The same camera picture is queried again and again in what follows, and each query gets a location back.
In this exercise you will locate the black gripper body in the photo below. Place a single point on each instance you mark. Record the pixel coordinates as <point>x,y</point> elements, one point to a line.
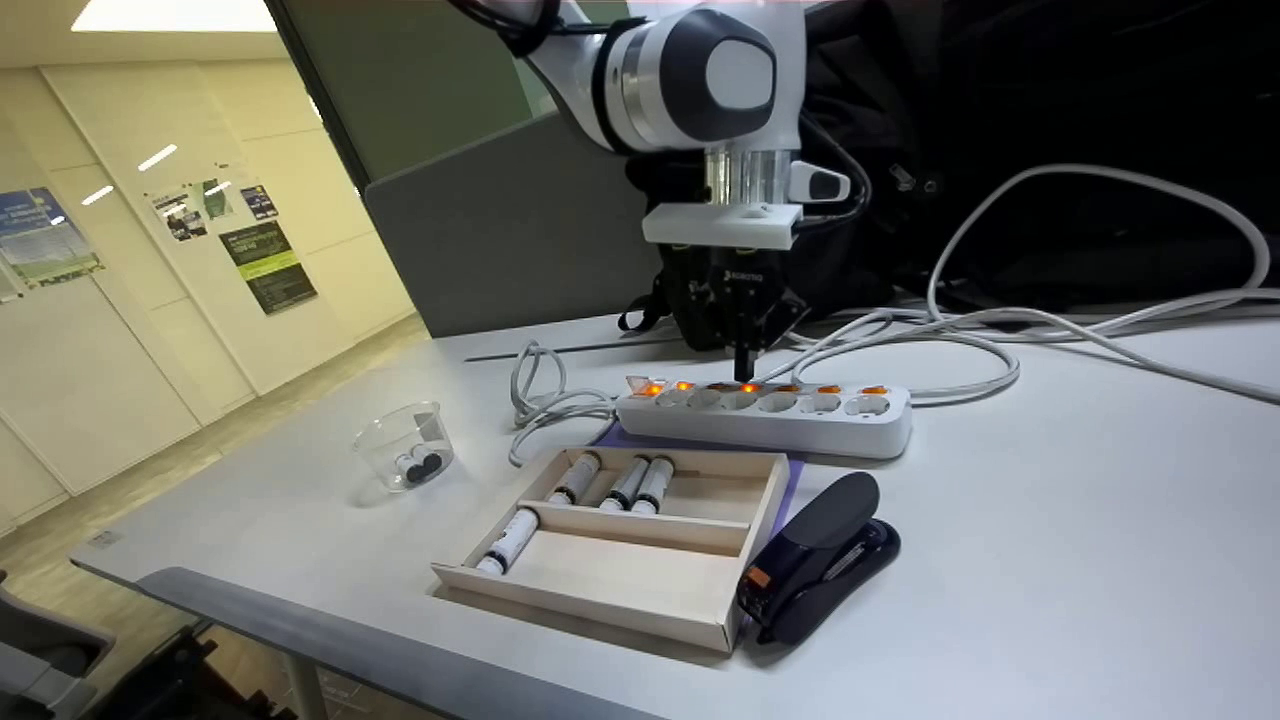
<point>732,273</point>

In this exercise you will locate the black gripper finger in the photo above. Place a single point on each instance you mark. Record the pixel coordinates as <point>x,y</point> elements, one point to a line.
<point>769,324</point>
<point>721,324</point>

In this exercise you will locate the white power strip orange switches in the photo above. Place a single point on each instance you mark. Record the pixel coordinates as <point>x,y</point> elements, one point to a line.
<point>763,426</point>

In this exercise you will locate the white battery with dark ends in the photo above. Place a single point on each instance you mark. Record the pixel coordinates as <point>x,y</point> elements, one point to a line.
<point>650,486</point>
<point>623,486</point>
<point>508,543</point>
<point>578,479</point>

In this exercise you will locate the black stapler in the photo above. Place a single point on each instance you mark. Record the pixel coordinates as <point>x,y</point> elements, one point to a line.
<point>824,512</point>

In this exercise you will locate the gray desk partition panel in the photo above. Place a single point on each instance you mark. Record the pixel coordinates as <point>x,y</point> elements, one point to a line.
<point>522,241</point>

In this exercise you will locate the wooden compartment tray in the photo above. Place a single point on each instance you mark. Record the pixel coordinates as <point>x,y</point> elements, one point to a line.
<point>624,572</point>

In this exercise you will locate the large black backpack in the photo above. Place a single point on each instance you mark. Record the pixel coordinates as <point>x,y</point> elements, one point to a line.
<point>1092,80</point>

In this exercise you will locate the square ceiling light panel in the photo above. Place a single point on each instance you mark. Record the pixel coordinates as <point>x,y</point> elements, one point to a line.
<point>173,13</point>

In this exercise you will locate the dark office chair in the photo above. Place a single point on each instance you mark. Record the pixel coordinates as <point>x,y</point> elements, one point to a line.
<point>66,664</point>

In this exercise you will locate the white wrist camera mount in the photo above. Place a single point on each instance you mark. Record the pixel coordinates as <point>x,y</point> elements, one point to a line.
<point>721,226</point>

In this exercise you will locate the dark green wall poster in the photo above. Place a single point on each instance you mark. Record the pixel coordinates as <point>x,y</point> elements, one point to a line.
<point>269,267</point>

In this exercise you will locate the small wall notice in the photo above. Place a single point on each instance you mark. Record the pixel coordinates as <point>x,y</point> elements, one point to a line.
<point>258,202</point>
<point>212,202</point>
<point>180,218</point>

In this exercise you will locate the blue green wall poster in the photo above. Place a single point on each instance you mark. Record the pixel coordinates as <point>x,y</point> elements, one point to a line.
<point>46,239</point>

